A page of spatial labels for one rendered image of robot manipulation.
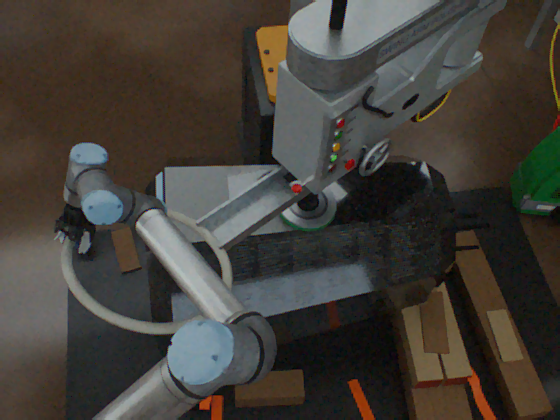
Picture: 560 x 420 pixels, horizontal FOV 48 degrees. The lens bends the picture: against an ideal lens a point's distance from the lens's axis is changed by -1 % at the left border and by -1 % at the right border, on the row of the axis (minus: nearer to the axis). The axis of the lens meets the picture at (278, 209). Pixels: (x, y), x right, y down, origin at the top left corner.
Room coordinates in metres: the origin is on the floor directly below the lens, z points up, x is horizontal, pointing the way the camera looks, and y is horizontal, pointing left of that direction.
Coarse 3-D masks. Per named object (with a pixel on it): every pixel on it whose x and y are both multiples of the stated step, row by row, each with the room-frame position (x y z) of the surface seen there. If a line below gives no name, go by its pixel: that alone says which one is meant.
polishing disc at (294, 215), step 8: (320, 192) 1.39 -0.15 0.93; (328, 192) 1.39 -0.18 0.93; (320, 200) 1.35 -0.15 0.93; (328, 200) 1.35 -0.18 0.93; (288, 208) 1.30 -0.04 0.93; (296, 208) 1.30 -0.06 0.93; (320, 208) 1.31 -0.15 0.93; (328, 208) 1.32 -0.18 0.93; (288, 216) 1.27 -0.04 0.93; (296, 216) 1.27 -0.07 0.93; (304, 216) 1.27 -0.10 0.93; (312, 216) 1.28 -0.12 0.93; (320, 216) 1.28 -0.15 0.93; (328, 216) 1.28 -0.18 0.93; (296, 224) 1.24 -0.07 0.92; (304, 224) 1.24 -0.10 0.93; (312, 224) 1.24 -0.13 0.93; (320, 224) 1.25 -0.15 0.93
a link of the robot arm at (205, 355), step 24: (192, 336) 0.45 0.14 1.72; (216, 336) 0.45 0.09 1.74; (240, 336) 0.47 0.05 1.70; (168, 360) 0.41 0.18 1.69; (192, 360) 0.41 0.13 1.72; (216, 360) 0.40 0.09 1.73; (240, 360) 0.42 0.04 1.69; (144, 384) 0.39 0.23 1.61; (168, 384) 0.38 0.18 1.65; (192, 384) 0.37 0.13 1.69; (216, 384) 0.38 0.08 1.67; (240, 384) 0.41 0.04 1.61; (120, 408) 0.35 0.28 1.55; (144, 408) 0.35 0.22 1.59; (168, 408) 0.35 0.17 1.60
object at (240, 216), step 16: (272, 176) 1.27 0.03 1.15; (256, 192) 1.22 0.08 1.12; (272, 192) 1.23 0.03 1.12; (288, 192) 1.23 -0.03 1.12; (304, 192) 1.22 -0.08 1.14; (224, 208) 1.12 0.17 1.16; (240, 208) 1.15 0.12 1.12; (256, 208) 1.15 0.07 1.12; (272, 208) 1.13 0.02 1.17; (208, 224) 1.07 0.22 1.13; (224, 224) 1.08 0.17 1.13; (240, 224) 1.09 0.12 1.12; (256, 224) 1.07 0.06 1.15; (224, 240) 0.99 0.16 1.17; (240, 240) 1.03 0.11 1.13
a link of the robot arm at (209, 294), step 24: (144, 216) 0.85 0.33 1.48; (144, 240) 0.80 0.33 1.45; (168, 240) 0.77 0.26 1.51; (168, 264) 0.71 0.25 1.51; (192, 264) 0.70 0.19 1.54; (192, 288) 0.64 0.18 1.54; (216, 288) 0.63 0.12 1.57; (216, 312) 0.57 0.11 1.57; (240, 312) 0.57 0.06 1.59; (264, 336) 0.50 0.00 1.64; (264, 360) 0.45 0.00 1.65
